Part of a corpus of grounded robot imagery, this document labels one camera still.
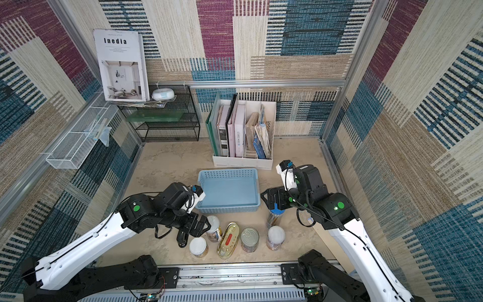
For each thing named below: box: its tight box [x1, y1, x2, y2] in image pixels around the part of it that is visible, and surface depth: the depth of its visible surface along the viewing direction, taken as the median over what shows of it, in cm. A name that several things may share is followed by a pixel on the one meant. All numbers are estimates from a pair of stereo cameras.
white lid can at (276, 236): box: [266, 225, 287, 252], surface depth 74 cm
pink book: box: [227, 96, 246, 158], surface depth 98 cm
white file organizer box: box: [212, 99, 277, 171], surface depth 104 cm
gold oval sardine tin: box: [216, 222, 241, 260], surface depth 81 cm
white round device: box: [151, 87, 175, 101], surface depth 89 cm
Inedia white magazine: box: [93, 28, 151, 102], surface depth 79 cm
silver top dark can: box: [240, 227, 260, 253], surface depth 76 cm
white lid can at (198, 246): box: [189, 237, 209, 258], surface depth 76 cm
